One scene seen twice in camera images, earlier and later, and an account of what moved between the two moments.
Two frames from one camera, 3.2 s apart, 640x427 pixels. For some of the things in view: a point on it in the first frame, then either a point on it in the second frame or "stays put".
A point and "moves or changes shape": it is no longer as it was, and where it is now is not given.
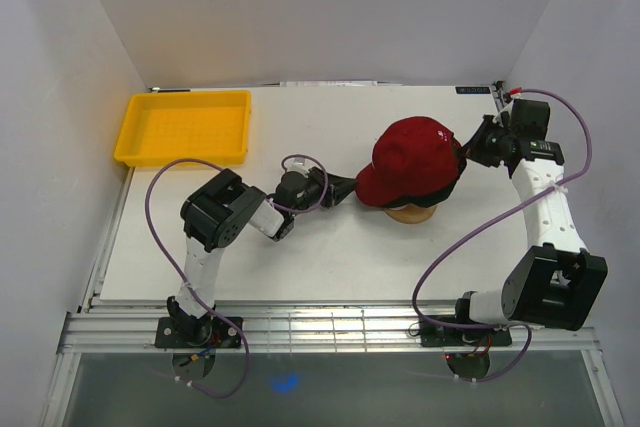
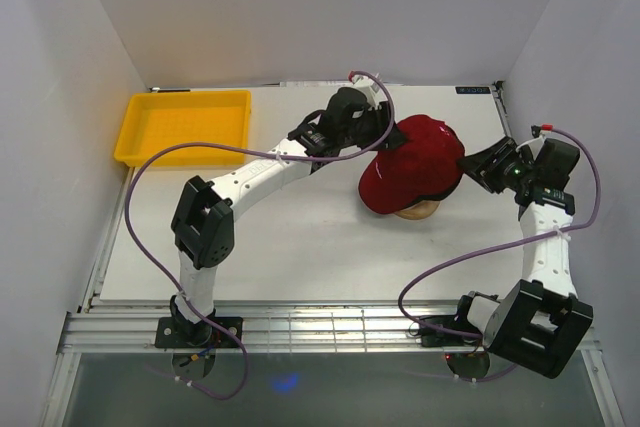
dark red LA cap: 410,157 stays put
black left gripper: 343,187 -> 395,138
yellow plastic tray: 208,126 stays put
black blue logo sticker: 473,90 stays put
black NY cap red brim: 431,199 moves or changes shape
